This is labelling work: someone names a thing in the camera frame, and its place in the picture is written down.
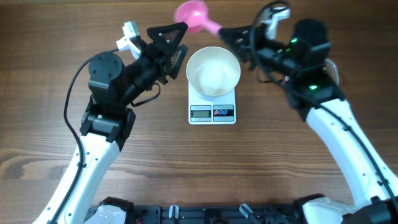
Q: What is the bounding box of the clear plastic container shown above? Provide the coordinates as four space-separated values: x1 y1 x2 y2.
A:
324 58 340 86

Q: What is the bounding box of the black cable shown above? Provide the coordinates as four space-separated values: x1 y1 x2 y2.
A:
249 0 398 215
46 48 121 224

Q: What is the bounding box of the white bowl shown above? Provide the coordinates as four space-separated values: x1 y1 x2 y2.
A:
186 47 241 101

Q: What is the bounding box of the left black cable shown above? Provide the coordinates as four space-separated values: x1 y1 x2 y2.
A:
46 48 121 224

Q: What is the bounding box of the right black cable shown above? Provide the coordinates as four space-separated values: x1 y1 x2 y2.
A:
249 0 398 215

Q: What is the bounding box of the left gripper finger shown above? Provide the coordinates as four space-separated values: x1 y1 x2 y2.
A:
147 22 188 56
169 45 188 80

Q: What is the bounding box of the pink measuring scoop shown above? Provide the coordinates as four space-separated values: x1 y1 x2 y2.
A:
174 1 223 38

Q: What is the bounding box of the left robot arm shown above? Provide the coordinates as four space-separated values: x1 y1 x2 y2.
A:
35 21 188 223

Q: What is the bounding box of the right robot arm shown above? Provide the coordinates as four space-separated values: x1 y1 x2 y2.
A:
218 19 397 223

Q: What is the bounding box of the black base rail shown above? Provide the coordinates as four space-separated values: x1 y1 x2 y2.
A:
120 204 299 224

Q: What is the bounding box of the white digital kitchen scale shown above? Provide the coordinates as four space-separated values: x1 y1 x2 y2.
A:
188 84 236 125

